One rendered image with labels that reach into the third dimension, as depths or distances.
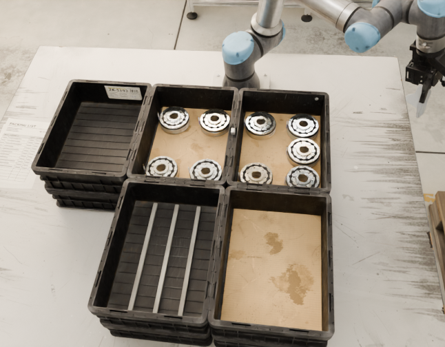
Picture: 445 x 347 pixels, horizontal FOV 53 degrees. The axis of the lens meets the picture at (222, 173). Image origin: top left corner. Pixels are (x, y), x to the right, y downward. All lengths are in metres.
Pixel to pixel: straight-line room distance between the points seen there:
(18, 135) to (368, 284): 1.38
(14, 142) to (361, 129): 1.32
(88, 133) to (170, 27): 1.88
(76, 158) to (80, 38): 1.99
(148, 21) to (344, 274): 2.54
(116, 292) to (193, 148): 0.53
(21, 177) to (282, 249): 0.99
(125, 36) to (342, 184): 2.21
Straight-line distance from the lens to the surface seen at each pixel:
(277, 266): 1.28
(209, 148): 1.50
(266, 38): 1.71
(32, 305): 1.52
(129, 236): 1.36
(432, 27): 1.28
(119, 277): 1.31
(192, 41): 3.25
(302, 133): 1.51
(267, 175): 1.39
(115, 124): 1.63
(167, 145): 1.53
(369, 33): 1.20
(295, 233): 1.33
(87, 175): 1.40
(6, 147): 1.90
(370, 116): 1.82
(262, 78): 1.86
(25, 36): 3.66
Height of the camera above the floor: 2.00
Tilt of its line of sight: 55 degrees down
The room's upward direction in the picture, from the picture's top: 4 degrees counter-clockwise
